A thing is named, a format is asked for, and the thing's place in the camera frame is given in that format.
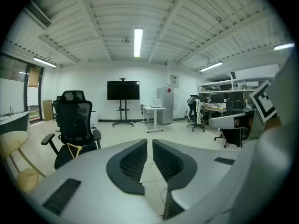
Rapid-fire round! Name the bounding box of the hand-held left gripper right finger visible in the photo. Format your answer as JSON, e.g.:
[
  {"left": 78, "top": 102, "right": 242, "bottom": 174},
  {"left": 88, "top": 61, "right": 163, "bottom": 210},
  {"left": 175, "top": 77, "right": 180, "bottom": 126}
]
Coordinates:
[{"left": 152, "top": 139, "right": 243, "bottom": 221}]

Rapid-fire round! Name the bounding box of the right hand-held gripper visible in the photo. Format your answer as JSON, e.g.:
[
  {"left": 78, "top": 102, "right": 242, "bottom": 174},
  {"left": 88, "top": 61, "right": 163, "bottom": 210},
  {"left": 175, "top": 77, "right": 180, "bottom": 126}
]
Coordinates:
[{"left": 223, "top": 52, "right": 299, "bottom": 219}]

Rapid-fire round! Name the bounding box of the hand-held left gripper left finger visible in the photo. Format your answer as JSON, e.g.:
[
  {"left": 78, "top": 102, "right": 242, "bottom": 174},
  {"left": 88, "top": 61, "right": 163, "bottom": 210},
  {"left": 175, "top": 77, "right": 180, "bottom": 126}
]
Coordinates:
[{"left": 28, "top": 138, "right": 163, "bottom": 224}]

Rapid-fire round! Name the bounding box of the light wooden hanger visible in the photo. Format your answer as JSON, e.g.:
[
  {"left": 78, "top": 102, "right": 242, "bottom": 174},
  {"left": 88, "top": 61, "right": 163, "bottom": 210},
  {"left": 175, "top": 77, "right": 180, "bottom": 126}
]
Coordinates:
[{"left": 66, "top": 142, "right": 84, "bottom": 160}]

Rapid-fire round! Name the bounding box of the white garment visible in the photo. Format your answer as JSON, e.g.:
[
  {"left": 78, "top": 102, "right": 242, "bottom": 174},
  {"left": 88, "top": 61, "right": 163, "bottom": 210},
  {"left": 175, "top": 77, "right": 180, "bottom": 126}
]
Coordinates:
[{"left": 194, "top": 98, "right": 203, "bottom": 125}]

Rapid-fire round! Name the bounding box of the black mesh office chair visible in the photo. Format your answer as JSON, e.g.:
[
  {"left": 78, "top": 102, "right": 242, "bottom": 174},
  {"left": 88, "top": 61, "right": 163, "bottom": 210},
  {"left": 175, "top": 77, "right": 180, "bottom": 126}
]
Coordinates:
[
  {"left": 51, "top": 95, "right": 65, "bottom": 140},
  {"left": 186, "top": 94, "right": 206, "bottom": 133},
  {"left": 41, "top": 90, "right": 102, "bottom": 170}
]

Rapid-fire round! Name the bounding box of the white low cabinet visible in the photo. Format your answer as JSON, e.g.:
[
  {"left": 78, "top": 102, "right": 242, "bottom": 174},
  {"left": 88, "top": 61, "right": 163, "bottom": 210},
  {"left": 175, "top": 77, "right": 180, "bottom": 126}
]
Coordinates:
[{"left": 90, "top": 110, "right": 99, "bottom": 129}]

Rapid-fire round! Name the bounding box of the cluttered wooden workbench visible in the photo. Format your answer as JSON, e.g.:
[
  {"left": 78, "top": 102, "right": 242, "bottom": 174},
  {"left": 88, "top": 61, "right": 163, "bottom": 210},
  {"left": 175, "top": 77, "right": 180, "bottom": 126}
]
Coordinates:
[{"left": 201, "top": 101, "right": 228, "bottom": 126}]

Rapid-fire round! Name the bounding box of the silver refrigerator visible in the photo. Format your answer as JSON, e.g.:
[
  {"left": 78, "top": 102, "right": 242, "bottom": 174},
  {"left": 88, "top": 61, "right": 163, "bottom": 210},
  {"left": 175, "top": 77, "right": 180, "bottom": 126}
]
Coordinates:
[{"left": 157, "top": 86, "right": 175, "bottom": 126}]

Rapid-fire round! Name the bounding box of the black rolling television stand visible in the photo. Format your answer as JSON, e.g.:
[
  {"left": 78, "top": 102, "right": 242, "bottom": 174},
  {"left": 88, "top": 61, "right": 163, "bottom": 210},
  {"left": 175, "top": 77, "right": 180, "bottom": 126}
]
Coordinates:
[{"left": 112, "top": 77, "right": 135, "bottom": 128}]

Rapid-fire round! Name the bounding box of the white standing desk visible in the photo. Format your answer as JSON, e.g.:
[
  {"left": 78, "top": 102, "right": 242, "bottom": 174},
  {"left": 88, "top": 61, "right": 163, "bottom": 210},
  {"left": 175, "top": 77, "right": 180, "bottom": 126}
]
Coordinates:
[{"left": 142, "top": 105, "right": 167, "bottom": 133}]

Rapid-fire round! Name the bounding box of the brown cardboard sheet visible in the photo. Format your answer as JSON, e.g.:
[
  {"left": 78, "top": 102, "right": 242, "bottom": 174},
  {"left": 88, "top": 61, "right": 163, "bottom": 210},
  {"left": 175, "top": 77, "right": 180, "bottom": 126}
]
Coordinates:
[{"left": 42, "top": 99, "right": 54, "bottom": 122}]

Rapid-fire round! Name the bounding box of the white storage shelving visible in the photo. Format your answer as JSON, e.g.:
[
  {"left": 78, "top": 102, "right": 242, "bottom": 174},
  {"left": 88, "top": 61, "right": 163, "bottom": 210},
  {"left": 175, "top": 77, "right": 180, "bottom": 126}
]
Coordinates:
[{"left": 198, "top": 75, "right": 277, "bottom": 100}]

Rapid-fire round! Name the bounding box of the round light wooden table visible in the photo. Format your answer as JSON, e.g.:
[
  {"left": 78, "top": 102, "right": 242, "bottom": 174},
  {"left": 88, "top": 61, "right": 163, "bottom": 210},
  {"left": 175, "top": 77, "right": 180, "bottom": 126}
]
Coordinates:
[{"left": 0, "top": 130, "right": 47, "bottom": 194}]

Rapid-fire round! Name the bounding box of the black television screen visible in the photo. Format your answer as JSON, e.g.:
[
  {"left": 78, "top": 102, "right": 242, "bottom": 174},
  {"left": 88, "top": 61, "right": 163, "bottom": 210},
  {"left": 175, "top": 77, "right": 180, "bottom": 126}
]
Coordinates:
[{"left": 107, "top": 80, "right": 141, "bottom": 101}]

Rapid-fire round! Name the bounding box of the black bathtub with white rim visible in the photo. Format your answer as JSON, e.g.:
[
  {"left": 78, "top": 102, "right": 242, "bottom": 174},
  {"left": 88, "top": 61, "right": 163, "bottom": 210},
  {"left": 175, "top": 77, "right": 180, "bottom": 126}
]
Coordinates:
[{"left": 0, "top": 111, "right": 31, "bottom": 136}]

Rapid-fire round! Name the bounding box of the black framed glass door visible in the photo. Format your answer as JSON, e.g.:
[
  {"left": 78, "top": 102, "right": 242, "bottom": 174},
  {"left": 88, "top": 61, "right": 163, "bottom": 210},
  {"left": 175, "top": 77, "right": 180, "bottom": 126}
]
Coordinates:
[{"left": 24, "top": 63, "right": 45, "bottom": 126}]

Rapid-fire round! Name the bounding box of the ceiling tube light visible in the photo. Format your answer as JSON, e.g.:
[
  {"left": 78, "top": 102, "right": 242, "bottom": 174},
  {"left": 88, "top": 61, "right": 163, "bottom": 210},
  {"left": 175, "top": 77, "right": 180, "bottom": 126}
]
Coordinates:
[
  {"left": 32, "top": 56, "right": 57, "bottom": 68},
  {"left": 273, "top": 42, "right": 296, "bottom": 51},
  {"left": 133, "top": 27, "right": 143, "bottom": 58},
  {"left": 199, "top": 61, "right": 224, "bottom": 72}
]

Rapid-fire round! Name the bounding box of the brown paper sheet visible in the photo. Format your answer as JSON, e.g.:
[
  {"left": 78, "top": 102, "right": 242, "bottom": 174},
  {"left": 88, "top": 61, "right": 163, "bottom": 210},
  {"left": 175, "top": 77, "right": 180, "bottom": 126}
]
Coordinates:
[{"left": 28, "top": 68, "right": 41, "bottom": 88}]

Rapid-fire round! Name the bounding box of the white air conditioner vent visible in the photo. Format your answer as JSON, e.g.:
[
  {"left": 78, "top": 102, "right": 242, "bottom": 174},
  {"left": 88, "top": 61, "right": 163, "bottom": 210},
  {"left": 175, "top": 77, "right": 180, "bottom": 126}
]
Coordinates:
[{"left": 23, "top": 0, "right": 52, "bottom": 31}]

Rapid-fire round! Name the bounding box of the wall poster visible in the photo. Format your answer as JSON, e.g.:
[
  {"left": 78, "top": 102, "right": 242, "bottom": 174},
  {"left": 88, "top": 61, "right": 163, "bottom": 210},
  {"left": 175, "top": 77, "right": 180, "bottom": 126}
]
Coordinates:
[{"left": 170, "top": 74, "right": 180, "bottom": 89}]

